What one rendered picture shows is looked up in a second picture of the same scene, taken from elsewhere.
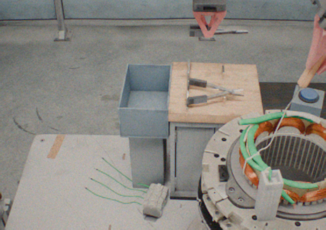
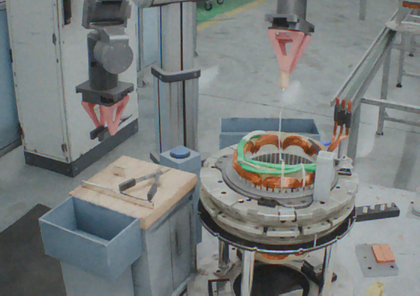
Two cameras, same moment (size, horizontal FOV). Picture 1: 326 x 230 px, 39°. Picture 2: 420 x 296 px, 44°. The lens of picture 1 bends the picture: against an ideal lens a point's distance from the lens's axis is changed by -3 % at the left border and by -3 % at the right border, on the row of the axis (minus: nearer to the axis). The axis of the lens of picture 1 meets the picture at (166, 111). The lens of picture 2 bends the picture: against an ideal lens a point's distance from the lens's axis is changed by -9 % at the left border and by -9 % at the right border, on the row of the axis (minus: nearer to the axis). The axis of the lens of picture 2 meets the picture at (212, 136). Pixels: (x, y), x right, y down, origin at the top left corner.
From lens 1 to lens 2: 80 cm
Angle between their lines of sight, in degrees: 57
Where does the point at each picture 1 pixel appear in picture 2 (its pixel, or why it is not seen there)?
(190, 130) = (155, 230)
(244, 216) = (319, 206)
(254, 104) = (177, 174)
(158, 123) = (135, 240)
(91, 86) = not seen: outside the picture
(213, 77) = (118, 180)
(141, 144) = (117, 282)
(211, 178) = (267, 210)
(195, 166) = (163, 270)
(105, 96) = not seen: outside the picture
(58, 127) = not seen: outside the picture
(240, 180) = (283, 195)
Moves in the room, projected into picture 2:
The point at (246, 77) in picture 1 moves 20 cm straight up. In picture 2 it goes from (136, 165) to (130, 76)
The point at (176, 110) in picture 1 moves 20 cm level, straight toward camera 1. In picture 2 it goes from (145, 213) to (244, 240)
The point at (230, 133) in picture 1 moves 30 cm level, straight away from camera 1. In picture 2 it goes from (217, 187) to (103, 148)
